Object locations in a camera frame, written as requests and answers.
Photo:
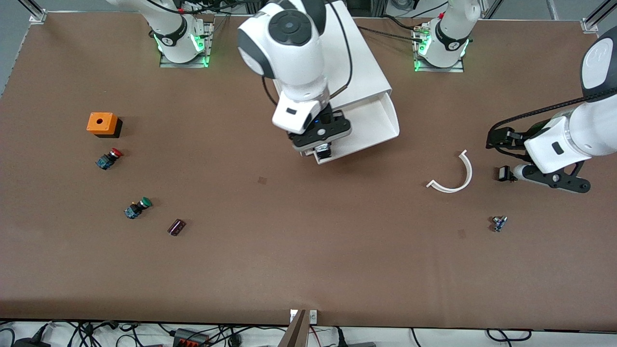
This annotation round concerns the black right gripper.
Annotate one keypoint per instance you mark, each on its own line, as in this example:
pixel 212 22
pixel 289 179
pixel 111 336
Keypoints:
pixel 323 150

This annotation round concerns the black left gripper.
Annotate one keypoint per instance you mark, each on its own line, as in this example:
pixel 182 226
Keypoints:
pixel 512 140

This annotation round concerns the yellow push button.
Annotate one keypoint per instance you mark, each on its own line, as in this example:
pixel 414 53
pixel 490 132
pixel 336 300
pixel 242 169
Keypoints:
pixel 324 152

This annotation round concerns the white plastic drawer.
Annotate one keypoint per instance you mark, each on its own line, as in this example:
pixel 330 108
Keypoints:
pixel 376 120

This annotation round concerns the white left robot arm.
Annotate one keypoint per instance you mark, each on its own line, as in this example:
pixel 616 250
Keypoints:
pixel 573 140

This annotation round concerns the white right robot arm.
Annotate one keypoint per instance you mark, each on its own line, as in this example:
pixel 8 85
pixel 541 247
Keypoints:
pixel 289 48

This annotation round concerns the white drawer cabinet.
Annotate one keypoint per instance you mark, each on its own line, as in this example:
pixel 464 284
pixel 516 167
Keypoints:
pixel 366 72

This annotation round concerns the green push button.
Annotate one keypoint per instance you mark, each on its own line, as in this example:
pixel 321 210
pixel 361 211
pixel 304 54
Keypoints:
pixel 137 208

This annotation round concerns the red push button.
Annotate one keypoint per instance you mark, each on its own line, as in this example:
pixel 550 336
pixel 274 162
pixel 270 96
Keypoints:
pixel 108 159

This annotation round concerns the orange button box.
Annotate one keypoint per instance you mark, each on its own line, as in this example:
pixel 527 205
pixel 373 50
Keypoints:
pixel 100 123

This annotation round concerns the white curved plastic strip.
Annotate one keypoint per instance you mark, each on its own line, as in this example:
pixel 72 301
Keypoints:
pixel 466 178

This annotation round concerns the small blue contact block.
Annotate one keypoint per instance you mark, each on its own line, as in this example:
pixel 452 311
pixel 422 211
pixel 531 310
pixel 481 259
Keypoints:
pixel 499 223

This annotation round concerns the dark purple small block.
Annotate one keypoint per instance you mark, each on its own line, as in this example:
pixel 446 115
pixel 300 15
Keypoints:
pixel 176 227

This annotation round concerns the black orange power strip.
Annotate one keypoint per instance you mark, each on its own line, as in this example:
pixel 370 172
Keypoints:
pixel 190 337

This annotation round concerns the black power adapter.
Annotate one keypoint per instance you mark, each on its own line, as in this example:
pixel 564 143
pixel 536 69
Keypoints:
pixel 31 342

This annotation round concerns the black switch white face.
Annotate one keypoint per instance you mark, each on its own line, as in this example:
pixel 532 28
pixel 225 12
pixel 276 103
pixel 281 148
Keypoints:
pixel 504 173

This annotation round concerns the black left camera bracket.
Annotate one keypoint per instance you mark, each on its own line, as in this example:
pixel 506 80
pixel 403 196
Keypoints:
pixel 564 180

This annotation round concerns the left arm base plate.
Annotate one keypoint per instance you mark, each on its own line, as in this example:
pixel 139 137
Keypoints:
pixel 460 67

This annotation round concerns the aluminium frame profile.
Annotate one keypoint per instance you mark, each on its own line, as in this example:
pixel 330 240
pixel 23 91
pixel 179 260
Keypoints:
pixel 597 17
pixel 33 12

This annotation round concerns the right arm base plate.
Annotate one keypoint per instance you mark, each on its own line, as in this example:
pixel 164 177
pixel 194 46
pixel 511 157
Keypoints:
pixel 209 43

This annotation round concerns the white post bracket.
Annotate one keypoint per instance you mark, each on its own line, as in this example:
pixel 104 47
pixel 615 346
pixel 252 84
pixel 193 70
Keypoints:
pixel 313 316

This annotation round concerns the brown camera post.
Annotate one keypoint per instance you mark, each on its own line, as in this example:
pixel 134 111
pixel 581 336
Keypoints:
pixel 295 332

